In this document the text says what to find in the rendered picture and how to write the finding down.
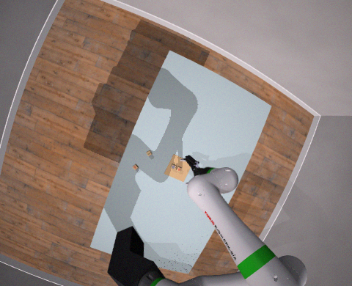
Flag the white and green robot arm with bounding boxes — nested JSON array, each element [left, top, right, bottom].
[[138, 167, 307, 286]]

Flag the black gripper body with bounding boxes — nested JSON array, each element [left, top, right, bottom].
[[194, 167, 204, 176]]

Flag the tan square mat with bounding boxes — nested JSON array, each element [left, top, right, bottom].
[[164, 154, 191, 181]]

